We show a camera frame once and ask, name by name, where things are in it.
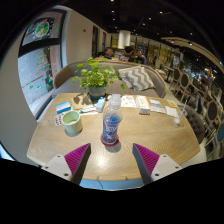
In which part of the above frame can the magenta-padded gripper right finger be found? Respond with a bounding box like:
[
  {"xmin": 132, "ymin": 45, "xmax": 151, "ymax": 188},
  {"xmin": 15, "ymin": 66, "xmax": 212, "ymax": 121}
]
[{"xmin": 132, "ymin": 143, "xmax": 184, "ymax": 186}]

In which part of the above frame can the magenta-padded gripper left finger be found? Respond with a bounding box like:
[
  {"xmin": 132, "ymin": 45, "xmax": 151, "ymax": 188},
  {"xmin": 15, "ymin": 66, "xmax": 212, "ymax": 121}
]
[{"xmin": 41, "ymin": 143, "xmax": 92, "ymax": 186}]

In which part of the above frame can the clear blue-labelled drink bottle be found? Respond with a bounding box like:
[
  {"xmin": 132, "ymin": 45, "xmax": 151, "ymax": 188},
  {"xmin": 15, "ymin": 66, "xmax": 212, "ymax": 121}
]
[{"xmin": 100, "ymin": 93, "xmax": 124, "ymax": 146}]

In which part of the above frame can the pale green mug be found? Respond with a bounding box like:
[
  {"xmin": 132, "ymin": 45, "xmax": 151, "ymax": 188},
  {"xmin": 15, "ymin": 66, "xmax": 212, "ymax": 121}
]
[{"xmin": 61, "ymin": 109, "xmax": 84, "ymax": 136}]

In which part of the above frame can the pill blister pack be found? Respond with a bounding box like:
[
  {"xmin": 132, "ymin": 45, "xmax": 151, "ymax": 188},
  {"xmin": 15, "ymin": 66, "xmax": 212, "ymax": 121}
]
[{"xmin": 53, "ymin": 114, "xmax": 65, "ymax": 127}]

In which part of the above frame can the clear drinking glass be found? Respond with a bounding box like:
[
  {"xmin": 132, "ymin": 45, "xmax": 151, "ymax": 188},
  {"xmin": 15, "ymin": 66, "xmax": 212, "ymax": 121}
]
[{"xmin": 172, "ymin": 106, "xmax": 188, "ymax": 127}]

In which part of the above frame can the blue white card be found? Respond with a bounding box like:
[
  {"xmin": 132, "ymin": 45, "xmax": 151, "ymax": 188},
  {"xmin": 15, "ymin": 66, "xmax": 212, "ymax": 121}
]
[{"xmin": 55, "ymin": 100, "xmax": 73, "ymax": 115}]

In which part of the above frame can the white paper napkin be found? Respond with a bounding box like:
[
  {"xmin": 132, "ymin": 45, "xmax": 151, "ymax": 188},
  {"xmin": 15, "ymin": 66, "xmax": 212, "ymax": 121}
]
[{"xmin": 164, "ymin": 105, "xmax": 180, "ymax": 118}]

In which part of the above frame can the white orange tissue box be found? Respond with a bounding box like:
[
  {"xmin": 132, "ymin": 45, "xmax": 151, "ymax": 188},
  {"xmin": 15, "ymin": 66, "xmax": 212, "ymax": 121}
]
[{"xmin": 134, "ymin": 94, "xmax": 152, "ymax": 116}]

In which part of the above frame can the white blue pamphlet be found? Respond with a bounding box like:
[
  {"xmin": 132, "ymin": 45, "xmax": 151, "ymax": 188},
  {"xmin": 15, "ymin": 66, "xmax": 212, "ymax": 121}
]
[{"xmin": 148, "ymin": 98, "xmax": 163, "ymax": 109}]

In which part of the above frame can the small light blue box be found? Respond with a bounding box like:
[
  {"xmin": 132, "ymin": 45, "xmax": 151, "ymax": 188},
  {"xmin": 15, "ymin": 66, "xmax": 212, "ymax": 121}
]
[{"xmin": 95, "ymin": 96, "xmax": 107, "ymax": 114}]

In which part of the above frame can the grey tufted armchair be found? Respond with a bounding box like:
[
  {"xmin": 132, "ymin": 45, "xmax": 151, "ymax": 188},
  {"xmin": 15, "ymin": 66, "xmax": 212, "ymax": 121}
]
[{"xmin": 181, "ymin": 103, "xmax": 207, "ymax": 145}]

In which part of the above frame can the small yellow card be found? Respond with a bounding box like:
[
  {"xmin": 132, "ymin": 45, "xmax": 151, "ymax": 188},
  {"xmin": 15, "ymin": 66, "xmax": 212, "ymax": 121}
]
[{"xmin": 166, "ymin": 99, "xmax": 179, "ymax": 109}]

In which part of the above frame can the white printed leaflet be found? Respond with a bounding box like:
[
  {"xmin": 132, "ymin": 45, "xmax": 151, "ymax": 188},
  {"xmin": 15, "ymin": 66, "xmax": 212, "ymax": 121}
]
[{"xmin": 119, "ymin": 94, "xmax": 138, "ymax": 109}]

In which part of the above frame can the group of dining chairs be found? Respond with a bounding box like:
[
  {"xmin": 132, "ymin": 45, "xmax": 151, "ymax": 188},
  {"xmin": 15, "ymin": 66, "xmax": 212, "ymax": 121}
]
[{"xmin": 167, "ymin": 66, "xmax": 224, "ymax": 158}]

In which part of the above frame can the grey chevron cushion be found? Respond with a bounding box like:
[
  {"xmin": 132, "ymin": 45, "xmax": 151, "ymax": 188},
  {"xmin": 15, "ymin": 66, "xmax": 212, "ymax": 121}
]
[{"xmin": 116, "ymin": 65, "xmax": 156, "ymax": 92}]

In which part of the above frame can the grey upholstered bench sofa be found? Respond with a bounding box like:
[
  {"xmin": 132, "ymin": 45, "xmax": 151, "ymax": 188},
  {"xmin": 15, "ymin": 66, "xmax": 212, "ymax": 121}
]
[{"xmin": 51, "ymin": 59, "xmax": 168, "ymax": 100}]

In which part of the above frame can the green potted plant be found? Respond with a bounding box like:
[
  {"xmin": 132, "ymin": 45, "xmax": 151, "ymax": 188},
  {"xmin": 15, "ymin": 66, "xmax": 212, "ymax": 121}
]
[{"xmin": 71, "ymin": 56, "xmax": 126, "ymax": 101}]

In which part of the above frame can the window with festive stickers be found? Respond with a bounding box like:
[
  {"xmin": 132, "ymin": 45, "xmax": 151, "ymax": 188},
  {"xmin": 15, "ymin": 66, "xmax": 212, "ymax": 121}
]
[{"xmin": 17, "ymin": 8, "xmax": 67, "ymax": 118}]

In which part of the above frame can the person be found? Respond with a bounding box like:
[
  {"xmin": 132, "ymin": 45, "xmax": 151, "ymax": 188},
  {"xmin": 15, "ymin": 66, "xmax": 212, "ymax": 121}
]
[
  {"xmin": 134, "ymin": 48, "xmax": 148, "ymax": 66},
  {"xmin": 119, "ymin": 45, "xmax": 135, "ymax": 64},
  {"xmin": 101, "ymin": 46, "xmax": 115, "ymax": 61}
]

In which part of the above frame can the group of ceiling lights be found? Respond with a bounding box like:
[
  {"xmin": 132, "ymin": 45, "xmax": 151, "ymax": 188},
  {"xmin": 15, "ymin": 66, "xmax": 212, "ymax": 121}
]
[{"xmin": 109, "ymin": 0, "xmax": 223, "ymax": 68}]

